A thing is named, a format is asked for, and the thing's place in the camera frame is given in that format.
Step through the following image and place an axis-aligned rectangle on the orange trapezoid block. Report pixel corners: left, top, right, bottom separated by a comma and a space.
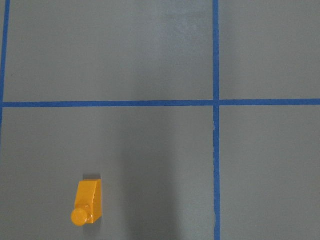
70, 179, 103, 227

